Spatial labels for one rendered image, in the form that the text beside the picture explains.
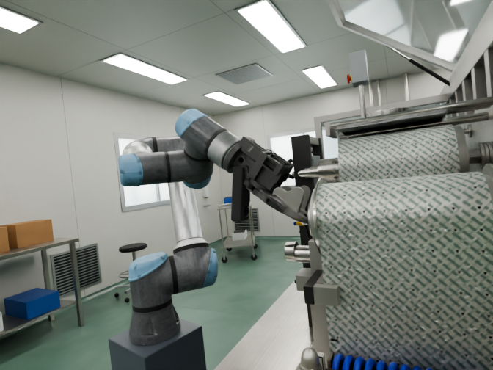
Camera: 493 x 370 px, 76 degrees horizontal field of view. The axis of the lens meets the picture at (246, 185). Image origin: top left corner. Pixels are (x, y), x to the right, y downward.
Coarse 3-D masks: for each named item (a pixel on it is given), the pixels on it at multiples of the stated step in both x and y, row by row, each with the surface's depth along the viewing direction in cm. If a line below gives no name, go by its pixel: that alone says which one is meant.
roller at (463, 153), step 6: (456, 126) 67; (456, 132) 65; (462, 132) 64; (456, 138) 64; (462, 138) 63; (462, 144) 63; (462, 150) 63; (462, 156) 63; (462, 162) 63; (468, 162) 62; (462, 168) 63; (468, 168) 63
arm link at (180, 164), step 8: (168, 152) 74; (176, 152) 74; (184, 152) 73; (176, 160) 72; (184, 160) 73; (192, 160) 72; (200, 160) 72; (208, 160) 73; (176, 168) 72; (184, 168) 73; (192, 168) 73; (200, 168) 74; (208, 168) 75; (176, 176) 73; (184, 176) 74; (192, 176) 75; (200, 176) 76; (208, 176) 77; (192, 184) 77; (200, 184) 78
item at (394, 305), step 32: (352, 256) 50; (384, 256) 48; (416, 256) 46; (448, 256) 44; (480, 256) 42; (352, 288) 50; (384, 288) 48; (416, 288) 46; (448, 288) 44; (480, 288) 43; (352, 320) 50; (384, 320) 48; (416, 320) 46; (448, 320) 44; (480, 320) 43; (352, 352) 51; (384, 352) 49; (416, 352) 47; (448, 352) 45; (480, 352) 43
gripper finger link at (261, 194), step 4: (256, 188) 62; (252, 192) 61; (256, 192) 61; (260, 192) 60; (264, 192) 60; (268, 192) 61; (260, 196) 60; (264, 196) 60; (268, 196) 60; (264, 200) 60; (268, 200) 60; (272, 200) 60; (276, 200) 60; (268, 204) 60; (272, 204) 60; (276, 204) 60; (280, 204) 60; (276, 208) 60; (280, 208) 60; (284, 208) 59; (280, 212) 60
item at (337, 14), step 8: (328, 0) 116; (336, 8) 121; (336, 16) 129; (344, 24) 136; (360, 32) 133; (376, 40) 132; (384, 40) 129; (392, 48) 131; (400, 48) 127; (416, 56) 125; (424, 56) 123; (416, 64) 128; (432, 64) 124; (440, 64) 121; (432, 72) 125; (440, 80) 125
